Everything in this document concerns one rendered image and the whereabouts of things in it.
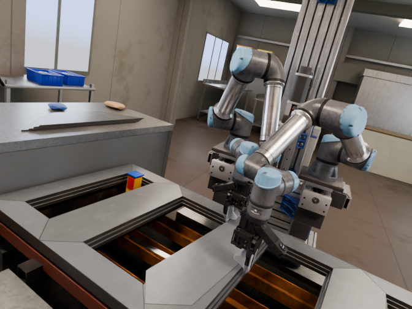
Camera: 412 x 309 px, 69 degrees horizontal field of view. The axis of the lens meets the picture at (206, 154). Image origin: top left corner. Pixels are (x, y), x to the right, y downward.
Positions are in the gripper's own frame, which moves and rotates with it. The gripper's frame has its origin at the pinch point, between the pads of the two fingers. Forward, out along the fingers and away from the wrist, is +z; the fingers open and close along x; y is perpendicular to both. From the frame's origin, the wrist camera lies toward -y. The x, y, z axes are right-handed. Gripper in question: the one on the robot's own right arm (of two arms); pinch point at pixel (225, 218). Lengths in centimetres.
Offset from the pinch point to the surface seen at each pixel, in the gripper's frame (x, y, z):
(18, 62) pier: 68, -292, -20
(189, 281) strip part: -42.4, 10.0, 0.6
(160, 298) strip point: -54, 8, 1
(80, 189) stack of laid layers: -29, -58, 2
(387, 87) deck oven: 715, 33, -95
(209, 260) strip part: -29.3, 9.2, 0.6
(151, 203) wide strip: -14.9, -29.4, 0.8
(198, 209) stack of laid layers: 2.2, -14.8, 3.3
